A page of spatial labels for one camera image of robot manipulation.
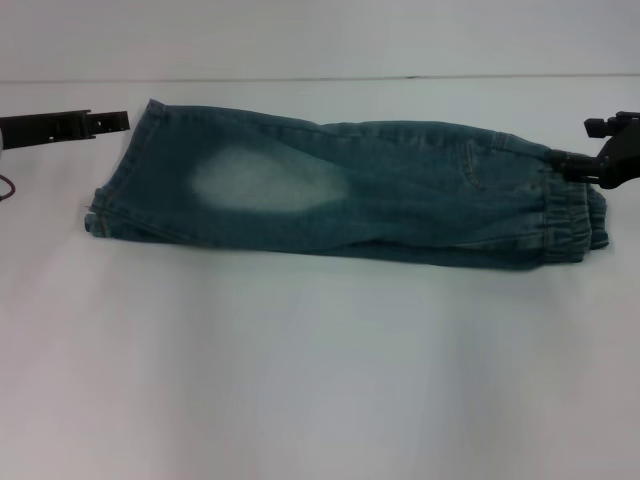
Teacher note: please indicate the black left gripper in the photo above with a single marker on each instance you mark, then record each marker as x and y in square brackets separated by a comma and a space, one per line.
[30, 130]

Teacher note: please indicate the blue denim shorts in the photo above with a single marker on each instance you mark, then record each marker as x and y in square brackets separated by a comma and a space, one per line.
[350, 200]

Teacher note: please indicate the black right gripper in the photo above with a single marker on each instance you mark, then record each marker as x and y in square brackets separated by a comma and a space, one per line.
[622, 155]

